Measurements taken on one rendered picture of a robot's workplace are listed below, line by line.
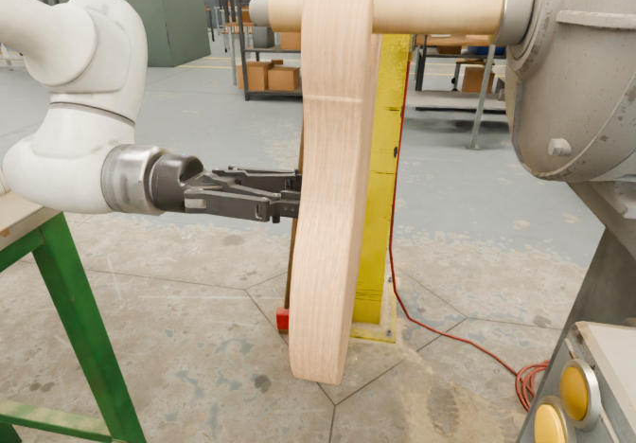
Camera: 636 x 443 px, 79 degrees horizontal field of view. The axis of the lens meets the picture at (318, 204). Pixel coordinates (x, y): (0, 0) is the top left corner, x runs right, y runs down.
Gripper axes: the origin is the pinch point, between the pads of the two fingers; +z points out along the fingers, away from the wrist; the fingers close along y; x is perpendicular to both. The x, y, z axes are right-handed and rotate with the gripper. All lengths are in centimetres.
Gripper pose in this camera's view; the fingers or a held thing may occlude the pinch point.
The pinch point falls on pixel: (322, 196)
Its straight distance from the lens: 46.5
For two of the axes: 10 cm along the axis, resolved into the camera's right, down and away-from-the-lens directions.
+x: 0.4, -9.4, -3.3
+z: 9.8, 1.0, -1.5
